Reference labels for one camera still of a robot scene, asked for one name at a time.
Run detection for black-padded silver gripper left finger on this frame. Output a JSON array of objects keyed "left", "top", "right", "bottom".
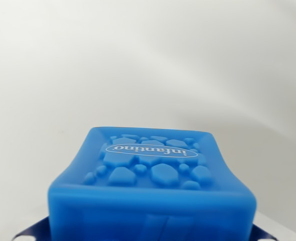
[{"left": 2, "top": 215, "right": 51, "bottom": 241}]

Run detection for blue embossed toy cube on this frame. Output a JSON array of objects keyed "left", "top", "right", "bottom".
[{"left": 47, "top": 127, "right": 258, "bottom": 241}]

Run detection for black-padded silver gripper right finger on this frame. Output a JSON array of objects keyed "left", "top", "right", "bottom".
[{"left": 252, "top": 220, "right": 293, "bottom": 241}]

